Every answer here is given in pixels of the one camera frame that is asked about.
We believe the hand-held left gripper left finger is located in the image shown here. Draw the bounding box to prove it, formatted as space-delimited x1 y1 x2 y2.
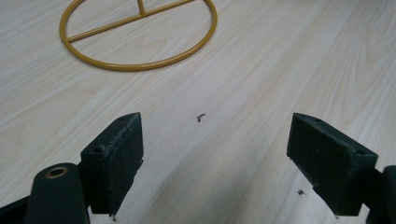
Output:
79 112 145 217

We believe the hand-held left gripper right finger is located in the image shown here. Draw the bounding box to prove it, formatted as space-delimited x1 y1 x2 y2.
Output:
286 112 379 217

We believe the yellow metal wire stand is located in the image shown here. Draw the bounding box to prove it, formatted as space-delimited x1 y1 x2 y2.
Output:
59 0 219 73

